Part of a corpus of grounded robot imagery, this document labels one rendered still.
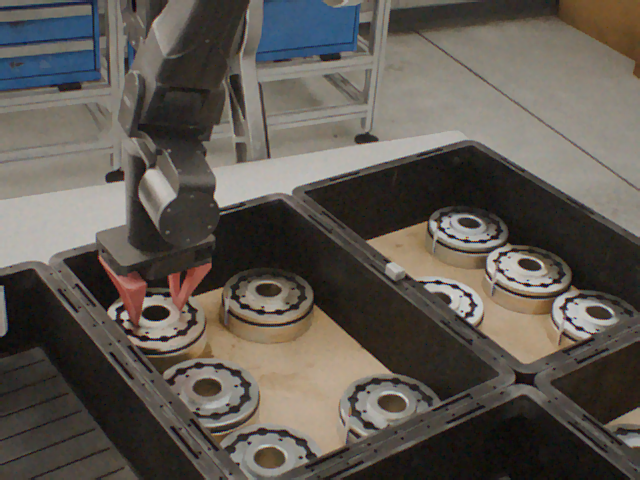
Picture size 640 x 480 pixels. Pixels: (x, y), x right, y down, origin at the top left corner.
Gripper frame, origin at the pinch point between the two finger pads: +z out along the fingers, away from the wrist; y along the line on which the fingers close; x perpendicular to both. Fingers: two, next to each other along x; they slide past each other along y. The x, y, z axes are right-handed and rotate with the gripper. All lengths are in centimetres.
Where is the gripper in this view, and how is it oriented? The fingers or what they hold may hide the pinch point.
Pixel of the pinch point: (155, 308)
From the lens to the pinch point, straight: 110.3
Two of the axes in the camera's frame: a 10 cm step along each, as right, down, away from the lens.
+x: -5.7, -5.0, 6.5
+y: 8.2, -2.6, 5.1
